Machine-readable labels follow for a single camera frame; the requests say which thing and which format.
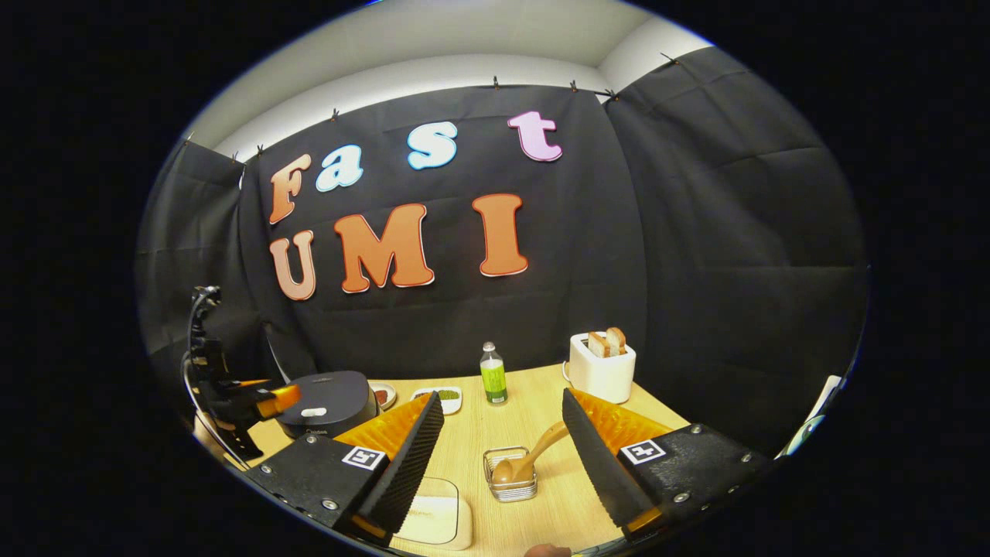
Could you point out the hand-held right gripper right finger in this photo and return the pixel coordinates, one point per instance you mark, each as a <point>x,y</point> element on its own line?
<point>599,472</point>

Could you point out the green drink bottle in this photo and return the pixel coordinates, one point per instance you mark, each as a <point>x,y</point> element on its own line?
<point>493,383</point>

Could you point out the round plate with red food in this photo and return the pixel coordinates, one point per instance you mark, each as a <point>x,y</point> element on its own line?
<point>384,397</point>

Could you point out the white toaster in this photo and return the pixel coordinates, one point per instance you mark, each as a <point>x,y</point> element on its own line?
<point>599,379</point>

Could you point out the black backdrop cloth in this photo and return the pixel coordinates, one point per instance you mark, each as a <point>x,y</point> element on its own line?
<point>696,232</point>

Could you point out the wooden spoon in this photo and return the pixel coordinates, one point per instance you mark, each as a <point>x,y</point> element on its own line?
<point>541,445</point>

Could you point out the dark lidded rice cooker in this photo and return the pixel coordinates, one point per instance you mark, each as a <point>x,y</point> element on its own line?
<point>332,394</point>

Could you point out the white dish with green food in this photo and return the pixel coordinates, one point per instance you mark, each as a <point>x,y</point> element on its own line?
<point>450,396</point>

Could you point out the toast slice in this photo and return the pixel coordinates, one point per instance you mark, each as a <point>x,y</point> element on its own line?
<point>598,346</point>
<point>617,340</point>

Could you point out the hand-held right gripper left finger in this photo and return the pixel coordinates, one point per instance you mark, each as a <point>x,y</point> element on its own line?
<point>410,472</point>

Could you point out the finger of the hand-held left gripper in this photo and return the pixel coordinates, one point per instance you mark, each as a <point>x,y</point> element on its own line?
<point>251,382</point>
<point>280,400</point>

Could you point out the row of small black clips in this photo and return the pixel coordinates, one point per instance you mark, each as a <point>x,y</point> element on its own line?
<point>496,82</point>

